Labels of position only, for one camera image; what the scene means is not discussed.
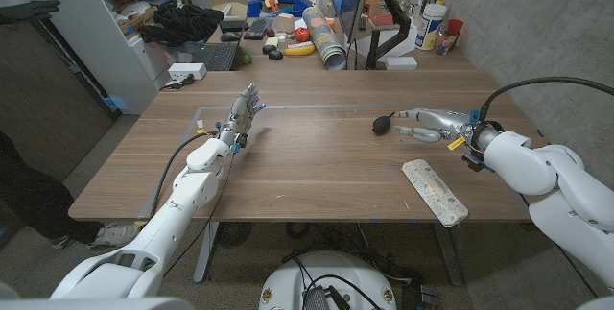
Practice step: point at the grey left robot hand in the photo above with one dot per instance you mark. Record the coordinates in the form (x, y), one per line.
(239, 117)

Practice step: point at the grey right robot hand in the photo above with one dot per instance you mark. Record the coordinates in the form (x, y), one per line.
(443, 122)

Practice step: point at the person gloved hand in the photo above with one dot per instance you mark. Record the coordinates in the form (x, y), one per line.
(24, 7)

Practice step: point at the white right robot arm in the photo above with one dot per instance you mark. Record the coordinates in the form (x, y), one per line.
(537, 166)

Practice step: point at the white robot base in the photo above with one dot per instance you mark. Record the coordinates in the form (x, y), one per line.
(288, 281)

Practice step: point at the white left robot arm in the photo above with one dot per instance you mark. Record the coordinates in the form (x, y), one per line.
(168, 223)

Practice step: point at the black rubber air blower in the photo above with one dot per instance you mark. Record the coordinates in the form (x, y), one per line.
(381, 126)

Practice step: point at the green round toy fruit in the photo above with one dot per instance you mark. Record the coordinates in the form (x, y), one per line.
(246, 58)

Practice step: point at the black laptop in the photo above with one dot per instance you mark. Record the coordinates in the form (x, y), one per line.
(218, 55)

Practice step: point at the white power strip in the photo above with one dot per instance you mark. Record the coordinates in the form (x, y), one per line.
(186, 70)

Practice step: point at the small black oval object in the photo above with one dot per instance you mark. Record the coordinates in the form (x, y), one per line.
(276, 55)
(269, 49)

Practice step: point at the white flat box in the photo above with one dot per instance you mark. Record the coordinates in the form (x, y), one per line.
(401, 63)

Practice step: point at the white shelf unit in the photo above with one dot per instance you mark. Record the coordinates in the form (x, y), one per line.
(91, 36)

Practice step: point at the clear plastic cup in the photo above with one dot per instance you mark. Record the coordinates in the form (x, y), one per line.
(444, 42)

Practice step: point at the black computer mouse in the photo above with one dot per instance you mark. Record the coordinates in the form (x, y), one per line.
(230, 37)

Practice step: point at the pale yellow block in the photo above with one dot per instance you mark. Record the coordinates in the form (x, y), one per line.
(272, 41)

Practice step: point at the yellow banana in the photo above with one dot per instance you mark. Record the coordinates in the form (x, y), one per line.
(298, 50)

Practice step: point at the black keyboard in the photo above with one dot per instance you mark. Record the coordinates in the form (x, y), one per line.
(256, 28)

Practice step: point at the white wipes canister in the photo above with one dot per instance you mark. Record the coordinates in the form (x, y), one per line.
(429, 27)

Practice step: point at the red cup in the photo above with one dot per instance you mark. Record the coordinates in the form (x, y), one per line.
(455, 26)

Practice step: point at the red round toy fruit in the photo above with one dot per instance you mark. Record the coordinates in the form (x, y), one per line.
(302, 34)

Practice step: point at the beige cup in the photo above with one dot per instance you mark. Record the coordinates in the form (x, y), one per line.
(286, 23)

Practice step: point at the black crumpled cloth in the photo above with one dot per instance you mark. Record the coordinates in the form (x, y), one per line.
(184, 22)

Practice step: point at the colourful printed cylinder tube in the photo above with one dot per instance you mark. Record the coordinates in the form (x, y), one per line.
(323, 36)

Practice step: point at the black round floor fan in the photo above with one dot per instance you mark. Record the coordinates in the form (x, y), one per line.
(233, 234)

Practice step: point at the blue plastic bin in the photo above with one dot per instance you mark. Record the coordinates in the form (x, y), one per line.
(298, 1)

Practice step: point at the grey metal table leg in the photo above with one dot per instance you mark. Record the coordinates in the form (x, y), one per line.
(448, 255)
(205, 252)

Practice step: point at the grey white sneaker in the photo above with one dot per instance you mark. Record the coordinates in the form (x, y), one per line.
(112, 235)

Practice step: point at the person leg black trousers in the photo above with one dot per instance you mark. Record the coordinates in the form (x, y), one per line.
(33, 195)

